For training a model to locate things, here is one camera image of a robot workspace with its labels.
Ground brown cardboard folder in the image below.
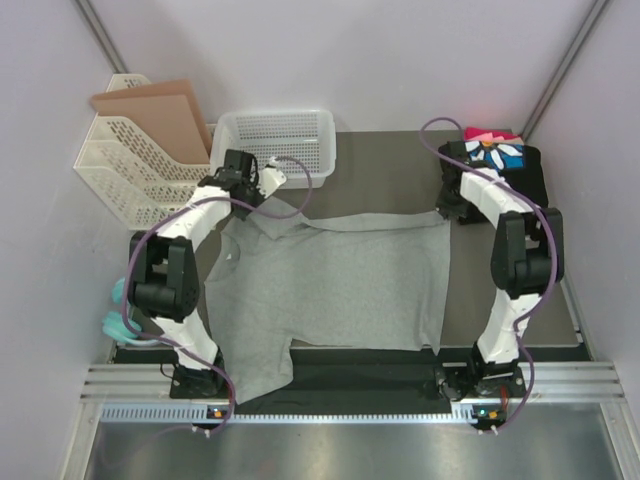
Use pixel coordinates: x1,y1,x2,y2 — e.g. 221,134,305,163
90,79,212,165

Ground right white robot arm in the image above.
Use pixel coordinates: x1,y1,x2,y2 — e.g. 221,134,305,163
436,140,564,401

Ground grey t shirt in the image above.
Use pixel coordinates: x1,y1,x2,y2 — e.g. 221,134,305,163
204,199,450,403

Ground grey slotted cable duct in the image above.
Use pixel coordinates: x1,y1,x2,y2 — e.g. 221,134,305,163
100,403,498,425

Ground pink folded t shirt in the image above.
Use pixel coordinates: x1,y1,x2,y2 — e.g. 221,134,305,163
463,127,524,145

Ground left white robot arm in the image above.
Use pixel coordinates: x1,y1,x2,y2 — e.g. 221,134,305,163
125,150,286,399

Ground black folded flower t shirt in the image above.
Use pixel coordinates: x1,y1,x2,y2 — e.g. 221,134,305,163
461,141,549,224

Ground cream perforated file organizer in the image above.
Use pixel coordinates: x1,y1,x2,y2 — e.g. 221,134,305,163
74,74,210,230

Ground teal cat ear headphones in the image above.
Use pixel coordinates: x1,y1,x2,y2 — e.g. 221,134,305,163
102,277,160,347

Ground white perforated plastic basket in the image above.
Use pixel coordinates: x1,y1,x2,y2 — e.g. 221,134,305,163
210,109,337,189

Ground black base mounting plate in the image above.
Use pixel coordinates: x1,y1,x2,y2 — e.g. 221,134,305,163
112,346,531,416

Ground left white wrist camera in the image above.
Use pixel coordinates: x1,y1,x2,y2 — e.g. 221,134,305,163
258,156,287,199

